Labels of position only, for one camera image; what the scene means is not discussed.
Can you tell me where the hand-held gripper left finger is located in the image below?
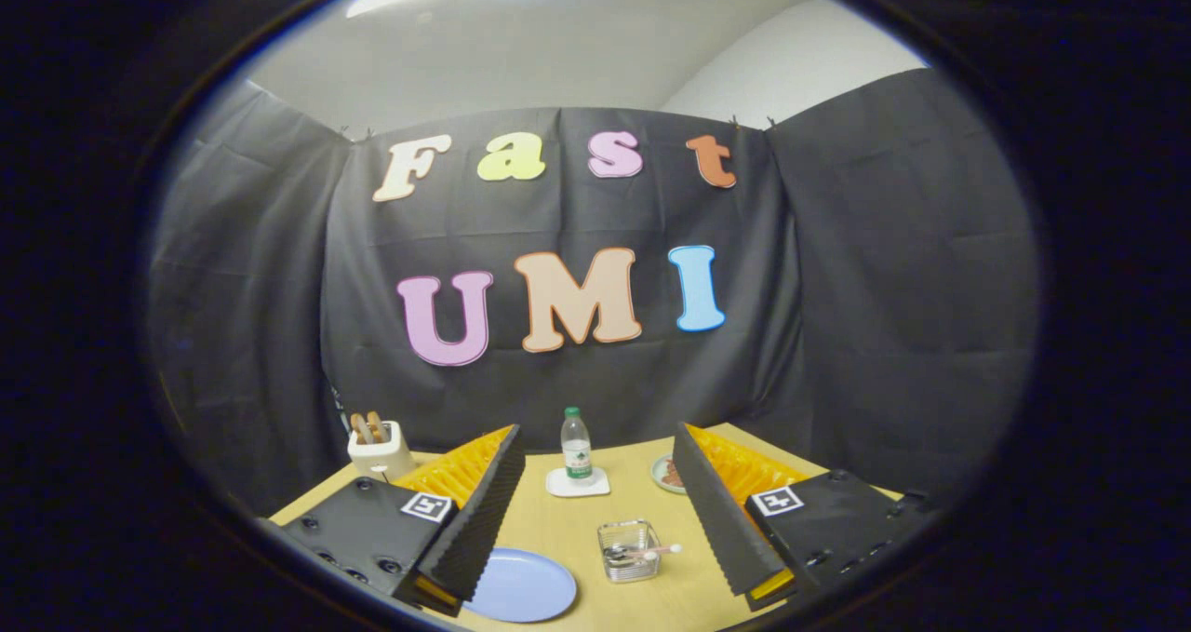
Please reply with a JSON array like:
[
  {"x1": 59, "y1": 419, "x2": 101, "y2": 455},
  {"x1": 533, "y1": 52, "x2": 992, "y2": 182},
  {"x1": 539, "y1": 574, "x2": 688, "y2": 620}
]
[{"x1": 253, "y1": 424, "x2": 527, "y2": 617}]

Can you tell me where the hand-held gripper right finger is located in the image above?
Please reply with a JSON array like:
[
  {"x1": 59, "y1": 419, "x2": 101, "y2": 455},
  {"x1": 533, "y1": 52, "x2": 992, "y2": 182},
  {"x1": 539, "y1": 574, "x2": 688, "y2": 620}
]
[{"x1": 671, "y1": 421, "x2": 943, "y2": 612}]

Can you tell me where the pale green food plate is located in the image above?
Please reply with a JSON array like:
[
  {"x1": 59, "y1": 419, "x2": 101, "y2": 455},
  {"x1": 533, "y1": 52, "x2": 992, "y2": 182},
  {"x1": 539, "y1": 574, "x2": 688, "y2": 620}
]
[{"x1": 650, "y1": 453, "x2": 689, "y2": 495}]

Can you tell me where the white square coaster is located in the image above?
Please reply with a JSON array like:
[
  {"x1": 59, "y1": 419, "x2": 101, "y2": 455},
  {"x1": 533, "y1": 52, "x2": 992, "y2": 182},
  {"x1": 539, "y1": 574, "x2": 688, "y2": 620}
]
[{"x1": 545, "y1": 465, "x2": 612, "y2": 499}]

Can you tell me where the blue plate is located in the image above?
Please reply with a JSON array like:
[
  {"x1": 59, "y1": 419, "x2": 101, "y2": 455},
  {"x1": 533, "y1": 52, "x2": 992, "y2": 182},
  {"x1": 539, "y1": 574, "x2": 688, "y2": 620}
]
[{"x1": 462, "y1": 546, "x2": 579, "y2": 625}]

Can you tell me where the cream toaster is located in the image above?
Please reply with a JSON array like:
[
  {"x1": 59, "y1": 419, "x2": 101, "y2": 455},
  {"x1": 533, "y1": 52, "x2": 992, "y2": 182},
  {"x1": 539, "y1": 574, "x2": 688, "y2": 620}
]
[{"x1": 347, "y1": 420, "x2": 418, "y2": 482}]

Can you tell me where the clear water bottle green cap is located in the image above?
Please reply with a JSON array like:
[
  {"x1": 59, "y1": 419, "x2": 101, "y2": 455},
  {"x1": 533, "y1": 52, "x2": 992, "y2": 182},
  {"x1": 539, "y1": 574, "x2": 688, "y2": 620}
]
[{"x1": 560, "y1": 407, "x2": 595, "y2": 484}]

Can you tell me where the metal wire basket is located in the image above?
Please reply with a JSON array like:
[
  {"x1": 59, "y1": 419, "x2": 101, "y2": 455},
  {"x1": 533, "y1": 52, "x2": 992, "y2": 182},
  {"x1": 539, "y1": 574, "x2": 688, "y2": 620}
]
[{"x1": 597, "y1": 519, "x2": 662, "y2": 584}]

